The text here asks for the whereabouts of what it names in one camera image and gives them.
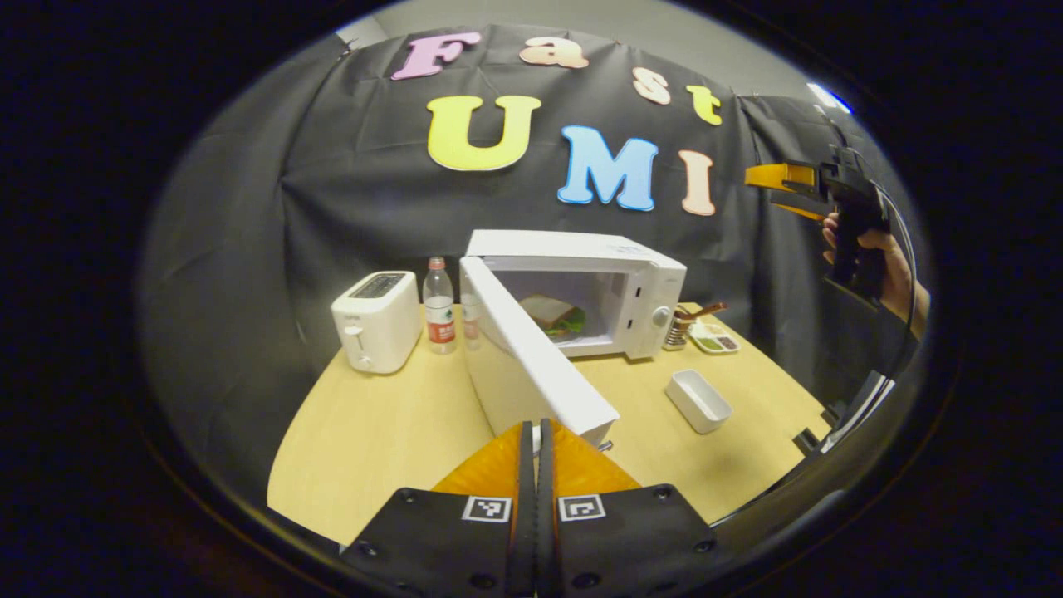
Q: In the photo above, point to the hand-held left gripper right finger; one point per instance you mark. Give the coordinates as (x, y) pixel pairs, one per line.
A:
(546, 523)

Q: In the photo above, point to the lettuce bread sandwich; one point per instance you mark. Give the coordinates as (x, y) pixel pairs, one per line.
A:
(552, 314)

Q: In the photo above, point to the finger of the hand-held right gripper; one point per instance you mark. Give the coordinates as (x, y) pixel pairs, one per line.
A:
(801, 203)
(781, 176)

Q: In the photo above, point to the small ceiling light panel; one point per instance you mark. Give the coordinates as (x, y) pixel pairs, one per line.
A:
(829, 98)

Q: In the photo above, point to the white divided bean dish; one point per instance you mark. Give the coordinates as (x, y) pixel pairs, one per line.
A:
(714, 339)

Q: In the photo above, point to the white rectangular tray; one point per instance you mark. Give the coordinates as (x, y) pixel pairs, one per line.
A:
(698, 407)

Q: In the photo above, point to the red label water bottle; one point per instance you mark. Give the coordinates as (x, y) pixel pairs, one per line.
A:
(440, 320)

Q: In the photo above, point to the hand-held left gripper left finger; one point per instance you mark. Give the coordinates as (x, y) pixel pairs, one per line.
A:
(523, 523)

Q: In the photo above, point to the white microwave oven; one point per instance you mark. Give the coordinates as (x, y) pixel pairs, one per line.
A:
(531, 365)

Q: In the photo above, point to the white toaster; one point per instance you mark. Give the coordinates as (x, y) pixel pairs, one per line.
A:
(374, 328)

